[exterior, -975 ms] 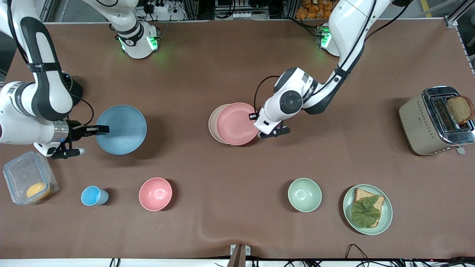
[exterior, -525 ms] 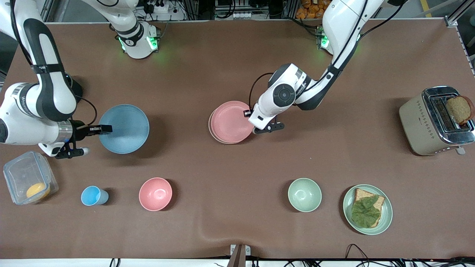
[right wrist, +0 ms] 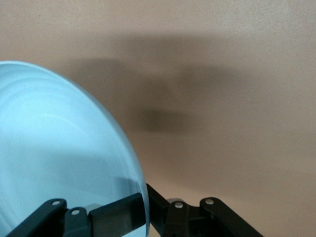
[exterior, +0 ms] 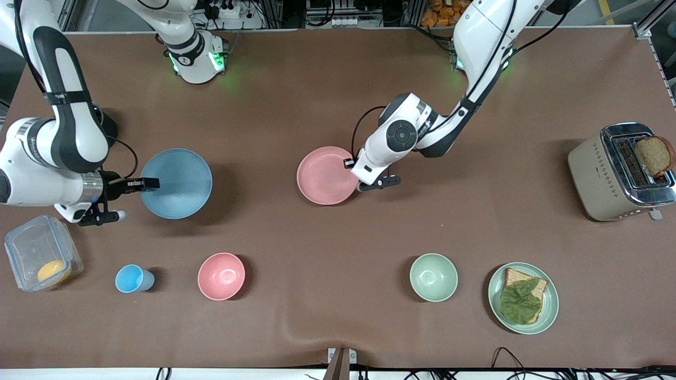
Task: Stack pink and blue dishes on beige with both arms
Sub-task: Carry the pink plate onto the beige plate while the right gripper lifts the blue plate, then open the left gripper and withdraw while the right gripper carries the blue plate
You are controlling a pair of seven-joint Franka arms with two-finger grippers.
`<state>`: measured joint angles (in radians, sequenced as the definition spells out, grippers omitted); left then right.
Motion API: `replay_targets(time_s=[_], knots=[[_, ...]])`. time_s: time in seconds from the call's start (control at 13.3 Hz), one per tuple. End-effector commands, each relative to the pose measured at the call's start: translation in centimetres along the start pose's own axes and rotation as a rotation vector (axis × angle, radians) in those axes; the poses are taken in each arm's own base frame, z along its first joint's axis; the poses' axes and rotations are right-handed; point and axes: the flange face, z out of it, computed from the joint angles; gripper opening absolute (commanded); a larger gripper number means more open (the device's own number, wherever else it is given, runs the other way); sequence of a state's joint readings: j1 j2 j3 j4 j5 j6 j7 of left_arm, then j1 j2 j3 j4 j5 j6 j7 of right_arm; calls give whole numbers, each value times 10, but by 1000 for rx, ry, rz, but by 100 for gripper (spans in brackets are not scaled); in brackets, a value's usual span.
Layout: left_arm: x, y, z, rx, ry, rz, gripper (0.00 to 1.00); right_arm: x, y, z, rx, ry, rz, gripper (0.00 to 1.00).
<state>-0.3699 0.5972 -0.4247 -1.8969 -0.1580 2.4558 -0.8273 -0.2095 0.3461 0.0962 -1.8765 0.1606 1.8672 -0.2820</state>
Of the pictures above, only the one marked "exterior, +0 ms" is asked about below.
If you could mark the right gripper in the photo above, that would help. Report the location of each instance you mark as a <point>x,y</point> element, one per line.
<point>112,184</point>

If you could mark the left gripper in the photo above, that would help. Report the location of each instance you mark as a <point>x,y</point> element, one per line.
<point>349,163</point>

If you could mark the pink plate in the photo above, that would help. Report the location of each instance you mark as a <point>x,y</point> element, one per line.
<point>325,177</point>

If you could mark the blue plate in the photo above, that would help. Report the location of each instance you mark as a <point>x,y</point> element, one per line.
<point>179,198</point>

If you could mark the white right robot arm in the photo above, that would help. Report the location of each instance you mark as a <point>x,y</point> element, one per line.
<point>31,150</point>

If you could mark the blue cup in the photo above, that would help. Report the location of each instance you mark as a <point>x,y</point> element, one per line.
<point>129,278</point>

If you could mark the orange fruit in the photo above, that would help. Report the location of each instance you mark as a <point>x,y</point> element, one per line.
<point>53,272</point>

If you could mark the clear plastic lidded container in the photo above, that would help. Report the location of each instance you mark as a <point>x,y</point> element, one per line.
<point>31,243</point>

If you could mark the brown table cover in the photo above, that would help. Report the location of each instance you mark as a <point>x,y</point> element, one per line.
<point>317,264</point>

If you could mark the green bowl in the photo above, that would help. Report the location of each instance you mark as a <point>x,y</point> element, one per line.
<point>433,277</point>

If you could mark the pink bowl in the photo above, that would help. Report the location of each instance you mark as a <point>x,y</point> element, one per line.
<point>221,276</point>

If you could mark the brown bread slice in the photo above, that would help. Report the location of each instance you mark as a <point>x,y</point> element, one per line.
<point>515,275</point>

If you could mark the orange pastries pile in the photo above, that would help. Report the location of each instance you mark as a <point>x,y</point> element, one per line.
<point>443,11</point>

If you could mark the green lettuce leaf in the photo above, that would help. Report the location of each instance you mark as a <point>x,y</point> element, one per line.
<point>520,303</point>

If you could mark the green plate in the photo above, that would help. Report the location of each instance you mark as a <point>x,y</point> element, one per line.
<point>549,306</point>

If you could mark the beige chrome toaster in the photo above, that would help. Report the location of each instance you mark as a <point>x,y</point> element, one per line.
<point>591,179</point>

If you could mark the white power strip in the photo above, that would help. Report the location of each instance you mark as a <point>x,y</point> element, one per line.
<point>227,9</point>

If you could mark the toasted bread slice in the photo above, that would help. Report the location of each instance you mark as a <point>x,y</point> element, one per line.
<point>654,155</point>

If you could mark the metal table bracket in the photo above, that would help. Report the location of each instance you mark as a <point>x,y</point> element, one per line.
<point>340,364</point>

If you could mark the aluminium frame rail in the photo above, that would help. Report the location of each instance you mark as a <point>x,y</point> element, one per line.
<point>660,63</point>

